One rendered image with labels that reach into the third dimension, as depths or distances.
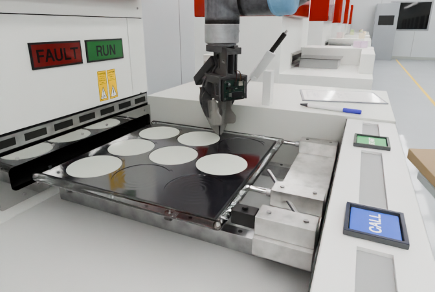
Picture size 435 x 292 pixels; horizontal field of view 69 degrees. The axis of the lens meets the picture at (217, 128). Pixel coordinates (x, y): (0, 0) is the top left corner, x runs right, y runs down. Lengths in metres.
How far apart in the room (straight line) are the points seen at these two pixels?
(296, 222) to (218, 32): 0.41
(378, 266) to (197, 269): 0.26
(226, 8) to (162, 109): 0.36
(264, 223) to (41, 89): 0.48
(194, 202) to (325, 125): 0.39
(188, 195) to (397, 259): 0.30
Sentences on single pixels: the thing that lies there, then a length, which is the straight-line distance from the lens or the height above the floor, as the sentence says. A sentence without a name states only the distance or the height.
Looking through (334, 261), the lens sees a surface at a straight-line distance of 0.31.
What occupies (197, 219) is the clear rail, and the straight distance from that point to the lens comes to 0.45.
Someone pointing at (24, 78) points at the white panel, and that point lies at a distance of 0.67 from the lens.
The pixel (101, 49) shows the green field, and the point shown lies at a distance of 0.78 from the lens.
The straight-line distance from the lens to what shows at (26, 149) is 0.67.
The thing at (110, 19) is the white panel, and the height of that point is 1.17.
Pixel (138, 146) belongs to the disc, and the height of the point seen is 0.90.
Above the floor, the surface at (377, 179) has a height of 0.96.
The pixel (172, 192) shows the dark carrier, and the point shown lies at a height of 0.90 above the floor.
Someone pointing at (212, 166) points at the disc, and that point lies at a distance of 0.60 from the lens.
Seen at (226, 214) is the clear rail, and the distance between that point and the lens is 0.46.
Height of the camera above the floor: 1.15
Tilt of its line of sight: 18 degrees down
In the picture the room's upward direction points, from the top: straight up
